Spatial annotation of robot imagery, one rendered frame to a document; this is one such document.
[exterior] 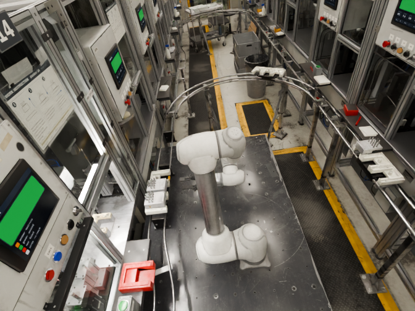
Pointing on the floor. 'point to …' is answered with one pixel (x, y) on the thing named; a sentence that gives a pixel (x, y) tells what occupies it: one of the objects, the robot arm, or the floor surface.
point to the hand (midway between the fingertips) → (184, 183)
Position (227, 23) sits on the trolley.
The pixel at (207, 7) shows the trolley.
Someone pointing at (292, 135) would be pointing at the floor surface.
